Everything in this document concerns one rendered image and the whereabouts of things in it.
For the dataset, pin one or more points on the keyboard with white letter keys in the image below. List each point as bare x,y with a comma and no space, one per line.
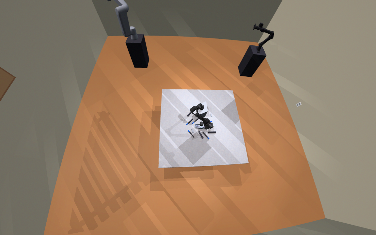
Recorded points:
199,127

